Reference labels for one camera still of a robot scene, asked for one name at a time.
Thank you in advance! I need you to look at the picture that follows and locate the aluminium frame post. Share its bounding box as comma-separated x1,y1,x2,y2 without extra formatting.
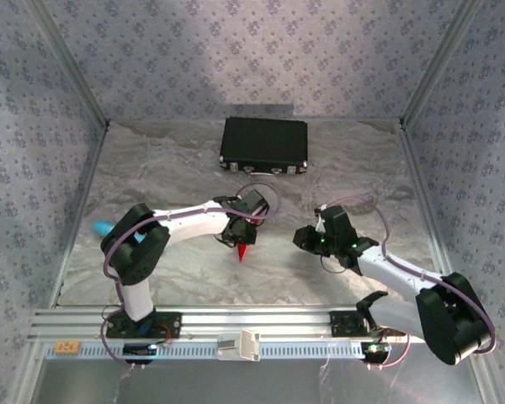
399,0,487,127
24,0,111,127

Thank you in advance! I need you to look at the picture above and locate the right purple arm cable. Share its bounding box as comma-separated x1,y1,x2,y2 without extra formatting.
326,197,497,371

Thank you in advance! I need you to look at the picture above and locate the orange tag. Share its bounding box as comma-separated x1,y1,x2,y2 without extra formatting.
53,340,82,355

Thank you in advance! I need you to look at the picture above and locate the aluminium side rail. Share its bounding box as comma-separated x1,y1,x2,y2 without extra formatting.
45,121,111,308
397,120,464,308

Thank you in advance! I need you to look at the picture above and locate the white plastic bracket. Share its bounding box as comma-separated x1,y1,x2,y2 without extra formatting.
216,330,262,363

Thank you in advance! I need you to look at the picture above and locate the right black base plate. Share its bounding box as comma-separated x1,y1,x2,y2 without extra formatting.
328,310,407,338

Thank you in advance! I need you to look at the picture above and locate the slotted grey cable duct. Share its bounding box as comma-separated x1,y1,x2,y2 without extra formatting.
44,341,369,361

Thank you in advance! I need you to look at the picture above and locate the black hard case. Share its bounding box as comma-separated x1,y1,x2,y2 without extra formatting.
218,116,309,177

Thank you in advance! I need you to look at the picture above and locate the red cloth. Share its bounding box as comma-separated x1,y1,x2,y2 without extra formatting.
235,216,262,264

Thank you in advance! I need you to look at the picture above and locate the aluminium mounting rail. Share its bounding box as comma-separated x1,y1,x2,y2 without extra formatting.
27,306,487,343

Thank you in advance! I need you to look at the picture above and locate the small black circuit board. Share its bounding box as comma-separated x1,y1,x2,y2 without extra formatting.
360,342,392,363
123,343,159,365

